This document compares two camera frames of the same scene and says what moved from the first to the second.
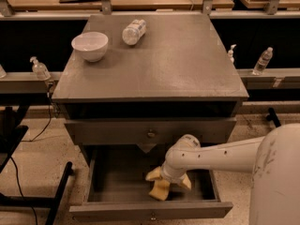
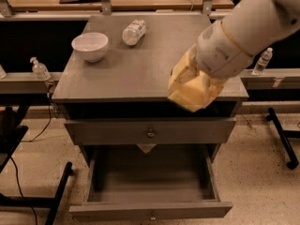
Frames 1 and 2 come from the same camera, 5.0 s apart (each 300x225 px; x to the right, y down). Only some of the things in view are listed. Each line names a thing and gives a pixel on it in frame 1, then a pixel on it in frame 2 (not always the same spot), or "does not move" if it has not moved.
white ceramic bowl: x=91 y=45 does not move
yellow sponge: x=160 y=189 → x=192 y=95
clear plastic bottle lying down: x=132 y=33 does not move
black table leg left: x=41 y=202 does not move
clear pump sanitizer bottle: x=39 y=68 does not move
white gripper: x=172 y=176 → x=220 y=52
